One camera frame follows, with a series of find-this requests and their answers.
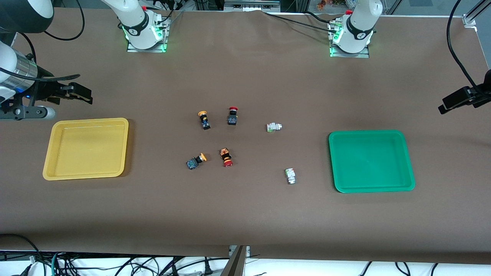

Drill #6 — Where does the yellow plastic tray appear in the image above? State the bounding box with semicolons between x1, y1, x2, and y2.
42;118;129;181

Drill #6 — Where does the green plastic tray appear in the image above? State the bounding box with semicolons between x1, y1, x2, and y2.
328;130;416;193

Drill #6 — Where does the red push button orange base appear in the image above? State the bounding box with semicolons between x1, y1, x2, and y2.
219;148;234;168

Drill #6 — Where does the brown table cover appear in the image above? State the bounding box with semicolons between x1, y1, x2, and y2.
0;8;491;265

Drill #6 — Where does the grey metal device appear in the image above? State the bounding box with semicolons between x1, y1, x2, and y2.
224;0;281;12

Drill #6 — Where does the black right camera cable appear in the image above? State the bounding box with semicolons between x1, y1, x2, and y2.
0;67;81;82

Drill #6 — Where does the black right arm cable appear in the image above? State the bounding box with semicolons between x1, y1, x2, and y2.
43;0;85;41

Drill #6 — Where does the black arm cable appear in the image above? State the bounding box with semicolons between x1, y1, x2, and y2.
447;0;484;93
43;0;85;41

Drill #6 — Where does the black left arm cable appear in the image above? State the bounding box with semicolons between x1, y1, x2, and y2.
447;0;484;93

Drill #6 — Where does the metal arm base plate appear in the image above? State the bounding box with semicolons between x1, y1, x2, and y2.
328;19;371;59
127;15;170;53

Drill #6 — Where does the black floor cable arc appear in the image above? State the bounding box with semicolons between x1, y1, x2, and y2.
0;233;43;276

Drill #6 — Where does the black cable on cover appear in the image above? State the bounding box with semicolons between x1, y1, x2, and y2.
262;11;340;32

